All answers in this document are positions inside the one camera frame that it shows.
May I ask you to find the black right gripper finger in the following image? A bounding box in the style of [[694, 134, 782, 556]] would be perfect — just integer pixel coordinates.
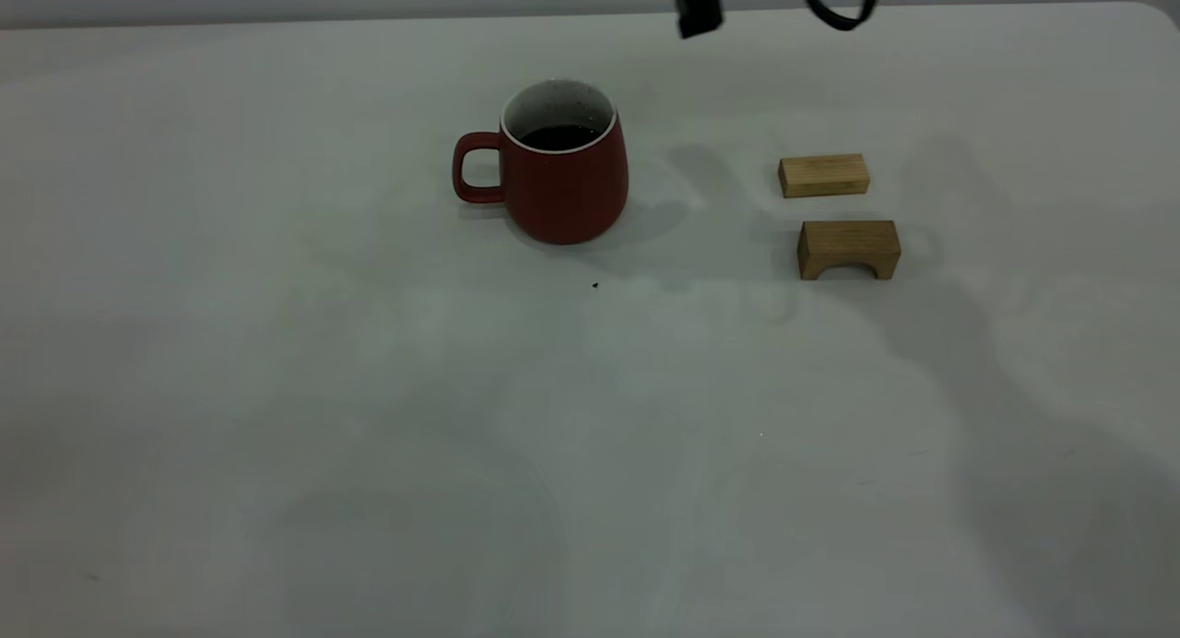
[[669, 0, 726, 41]]

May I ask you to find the red ceramic mug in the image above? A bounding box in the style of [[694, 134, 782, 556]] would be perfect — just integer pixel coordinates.
[[452, 78, 631, 246]]

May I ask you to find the flat rectangular wooden block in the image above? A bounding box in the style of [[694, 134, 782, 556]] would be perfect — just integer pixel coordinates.
[[778, 154, 871, 200]]

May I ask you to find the arched wooden block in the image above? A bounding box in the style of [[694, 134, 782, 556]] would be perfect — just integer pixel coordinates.
[[796, 219, 902, 282]]

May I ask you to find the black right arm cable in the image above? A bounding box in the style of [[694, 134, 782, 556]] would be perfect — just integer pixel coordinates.
[[799, 0, 882, 33]]

